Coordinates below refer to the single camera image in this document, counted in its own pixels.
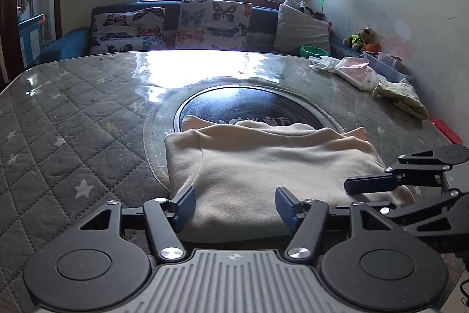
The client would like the round black cooktop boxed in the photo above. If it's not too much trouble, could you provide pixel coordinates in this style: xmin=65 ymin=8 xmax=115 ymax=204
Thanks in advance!
xmin=176 ymin=86 xmax=345 ymax=138

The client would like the cream sweatshirt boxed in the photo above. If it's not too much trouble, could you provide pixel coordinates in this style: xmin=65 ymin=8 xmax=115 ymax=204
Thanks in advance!
xmin=164 ymin=115 xmax=414 ymax=235

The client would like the crumpled clear plastic bag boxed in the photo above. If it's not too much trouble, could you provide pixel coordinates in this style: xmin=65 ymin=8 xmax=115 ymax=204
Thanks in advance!
xmin=309 ymin=55 xmax=341 ymax=73

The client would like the wooden door frame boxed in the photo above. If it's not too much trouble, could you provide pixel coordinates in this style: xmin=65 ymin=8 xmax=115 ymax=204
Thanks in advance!
xmin=0 ymin=0 xmax=67 ymax=81

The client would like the blue sofa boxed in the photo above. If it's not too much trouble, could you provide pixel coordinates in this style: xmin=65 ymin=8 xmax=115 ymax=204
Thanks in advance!
xmin=37 ymin=0 xmax=413 ymax=60

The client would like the green bowl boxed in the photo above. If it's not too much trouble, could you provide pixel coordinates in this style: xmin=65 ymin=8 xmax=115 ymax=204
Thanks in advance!
xmin=300 ymin=45 xmax=329 ymax=58

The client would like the small butterfly print cushion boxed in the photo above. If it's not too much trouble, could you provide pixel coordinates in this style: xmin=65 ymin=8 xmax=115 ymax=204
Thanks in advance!
xmin=89 ymin=7 xmax=167 ymax=55

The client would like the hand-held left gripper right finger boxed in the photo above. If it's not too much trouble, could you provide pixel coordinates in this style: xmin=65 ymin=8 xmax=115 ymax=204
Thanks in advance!
xmin=275 ymin=186 xmax=404 ymax=264

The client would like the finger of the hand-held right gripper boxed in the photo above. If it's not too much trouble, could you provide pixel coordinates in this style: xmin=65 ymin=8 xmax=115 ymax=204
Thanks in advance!
xmin=344 ymin=149 xmax=452 ymax=195
xmin=381 ymin=188 xmax=465 ymax=234

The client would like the yellow-green folded blanket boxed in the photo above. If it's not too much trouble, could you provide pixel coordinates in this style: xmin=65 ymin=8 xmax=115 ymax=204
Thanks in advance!
xmin=373 ymin=77 xmax=429 ymax=120

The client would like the grey quilted star table cover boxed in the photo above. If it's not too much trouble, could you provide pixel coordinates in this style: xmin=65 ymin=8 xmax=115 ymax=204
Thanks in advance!
xmin=0 ymin=51 xmax=463 ymax=284

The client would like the panda plush toy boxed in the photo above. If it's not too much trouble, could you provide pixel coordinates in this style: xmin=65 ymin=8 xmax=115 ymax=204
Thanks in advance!
xmin=284 ymin=0 xmax=325 ymax=20

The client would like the large butterfly print cushion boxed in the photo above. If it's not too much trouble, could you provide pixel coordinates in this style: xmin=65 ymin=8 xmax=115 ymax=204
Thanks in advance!
xmin=175 ymin=0 xmax=253 ymax=51

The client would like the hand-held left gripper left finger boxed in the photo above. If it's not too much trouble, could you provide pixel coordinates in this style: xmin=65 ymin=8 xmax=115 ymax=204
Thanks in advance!
xmin=78 ymin=186 xmax=196 ymax=264

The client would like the grey cushion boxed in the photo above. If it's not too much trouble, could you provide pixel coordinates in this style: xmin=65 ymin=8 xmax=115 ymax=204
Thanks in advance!
xmin=273 ymin=3 xmax=331 ymax=56

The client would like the white printed plastic bag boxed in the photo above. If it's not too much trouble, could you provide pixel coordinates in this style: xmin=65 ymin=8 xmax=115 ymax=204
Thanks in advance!
xmin=332 ymin=57 xmax=380 ymax=91

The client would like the clear plastic storage box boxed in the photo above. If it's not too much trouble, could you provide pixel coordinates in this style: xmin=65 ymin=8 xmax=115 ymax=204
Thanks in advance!
xmin=363 ymin=51 xmax=413 ymax=82

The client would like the teddy bear toy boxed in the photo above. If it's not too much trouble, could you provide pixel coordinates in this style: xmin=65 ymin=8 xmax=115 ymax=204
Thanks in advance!
xmin=347 ymin=26 xmax=380 ymax=51

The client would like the blue play fence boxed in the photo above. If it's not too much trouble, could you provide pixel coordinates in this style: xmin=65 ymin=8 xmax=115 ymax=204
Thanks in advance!
xmin=18 ymin=14 xmax=50 ymax=68

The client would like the red plastic stool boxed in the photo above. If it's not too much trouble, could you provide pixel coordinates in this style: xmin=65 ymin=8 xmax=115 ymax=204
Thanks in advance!
xmin=430 ymin=119 xmax=463 ymax=145

